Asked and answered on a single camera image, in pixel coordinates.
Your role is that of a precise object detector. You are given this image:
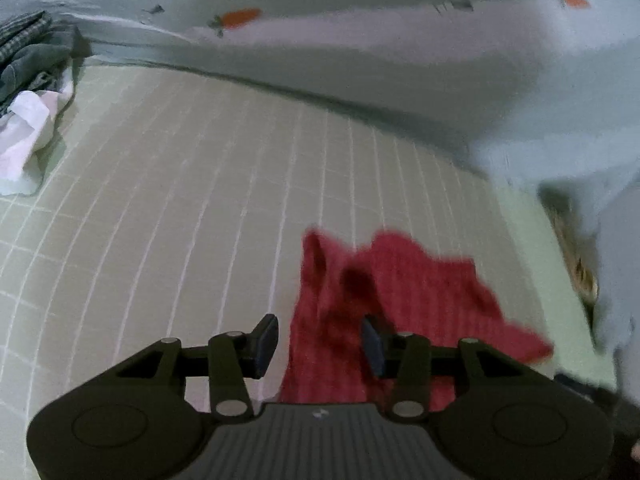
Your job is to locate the white garment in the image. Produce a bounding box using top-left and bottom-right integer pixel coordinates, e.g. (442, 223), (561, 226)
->
(0, 67), (76, 197)

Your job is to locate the red knitted garment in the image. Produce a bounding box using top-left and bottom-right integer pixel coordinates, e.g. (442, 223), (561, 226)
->
(278, 228), (555, 412)

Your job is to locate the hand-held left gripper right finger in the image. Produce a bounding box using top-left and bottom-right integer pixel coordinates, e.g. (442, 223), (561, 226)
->
(361, 314), (537, 420)

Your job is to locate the carrot print quilt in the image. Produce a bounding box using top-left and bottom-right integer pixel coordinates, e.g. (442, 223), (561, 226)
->
(0, 0), (640, 401)

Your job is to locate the grey plaid garment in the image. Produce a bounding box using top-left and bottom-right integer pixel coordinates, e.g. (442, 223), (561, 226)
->
(0, 10), (93, 113)

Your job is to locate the checked bed sheet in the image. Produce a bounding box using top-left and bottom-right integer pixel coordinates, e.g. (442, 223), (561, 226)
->
(0, 55), (621, 480)

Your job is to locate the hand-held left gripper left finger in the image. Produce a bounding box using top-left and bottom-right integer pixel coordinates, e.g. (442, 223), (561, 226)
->
(115, 313), (280, 417)

